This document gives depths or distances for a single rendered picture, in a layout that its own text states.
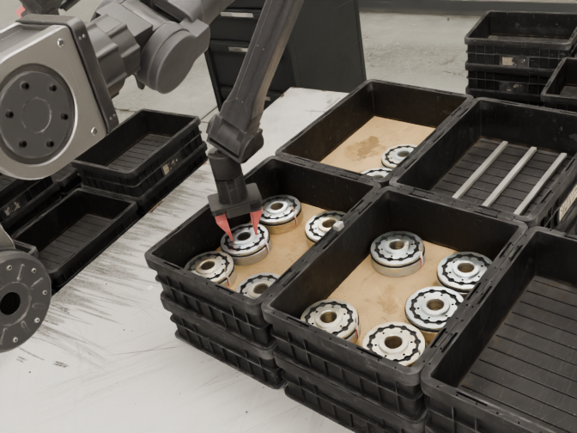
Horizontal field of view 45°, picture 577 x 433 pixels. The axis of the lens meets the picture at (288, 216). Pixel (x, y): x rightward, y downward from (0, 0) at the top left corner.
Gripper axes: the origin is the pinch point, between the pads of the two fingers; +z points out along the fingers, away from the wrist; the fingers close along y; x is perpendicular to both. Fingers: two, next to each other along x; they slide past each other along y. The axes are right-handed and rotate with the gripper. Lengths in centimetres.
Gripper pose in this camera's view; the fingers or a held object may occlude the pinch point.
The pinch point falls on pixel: (243, 233)
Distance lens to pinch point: 142.4
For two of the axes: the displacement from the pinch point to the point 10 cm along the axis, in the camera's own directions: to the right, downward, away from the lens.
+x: 2.4, 5.1, -8.3
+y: -9.6, 2.7, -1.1
